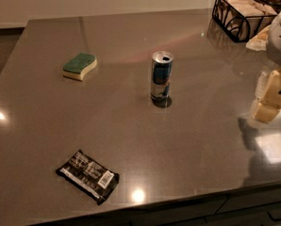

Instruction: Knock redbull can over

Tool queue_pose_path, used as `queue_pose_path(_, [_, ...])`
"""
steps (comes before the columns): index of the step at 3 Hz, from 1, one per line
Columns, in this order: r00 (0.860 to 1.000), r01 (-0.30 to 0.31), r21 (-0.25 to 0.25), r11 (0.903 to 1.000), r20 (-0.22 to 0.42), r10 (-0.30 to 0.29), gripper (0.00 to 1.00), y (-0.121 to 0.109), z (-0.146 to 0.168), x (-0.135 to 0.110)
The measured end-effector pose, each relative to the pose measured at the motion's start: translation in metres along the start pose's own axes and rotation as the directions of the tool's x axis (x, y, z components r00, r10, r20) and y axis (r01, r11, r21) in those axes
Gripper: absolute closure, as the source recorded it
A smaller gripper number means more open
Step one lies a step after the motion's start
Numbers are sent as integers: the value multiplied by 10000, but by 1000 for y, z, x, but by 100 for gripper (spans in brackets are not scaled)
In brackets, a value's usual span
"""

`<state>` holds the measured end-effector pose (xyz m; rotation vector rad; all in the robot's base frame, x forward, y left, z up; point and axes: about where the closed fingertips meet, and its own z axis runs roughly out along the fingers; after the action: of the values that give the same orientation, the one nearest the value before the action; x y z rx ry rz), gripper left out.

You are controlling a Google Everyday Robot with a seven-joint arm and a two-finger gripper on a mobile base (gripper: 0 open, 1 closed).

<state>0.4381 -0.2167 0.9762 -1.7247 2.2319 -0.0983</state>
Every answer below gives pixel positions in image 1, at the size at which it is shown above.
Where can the green yellow sponge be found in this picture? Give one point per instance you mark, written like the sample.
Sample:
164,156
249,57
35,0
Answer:
79,66

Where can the dark cabinet drawer front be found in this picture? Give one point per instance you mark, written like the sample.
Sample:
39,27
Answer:
256,206

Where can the white napkins in basket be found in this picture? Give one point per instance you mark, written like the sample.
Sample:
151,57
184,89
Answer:
245,13

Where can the pale packet beside basket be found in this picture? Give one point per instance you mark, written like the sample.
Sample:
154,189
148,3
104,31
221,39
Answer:
259,41

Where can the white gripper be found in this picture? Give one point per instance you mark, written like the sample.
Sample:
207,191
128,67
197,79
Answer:
270,102

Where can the blue silver redbull can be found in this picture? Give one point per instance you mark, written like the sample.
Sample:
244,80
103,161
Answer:
162,62

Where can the black snack wrapper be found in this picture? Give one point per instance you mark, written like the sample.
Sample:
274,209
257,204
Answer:
90,176

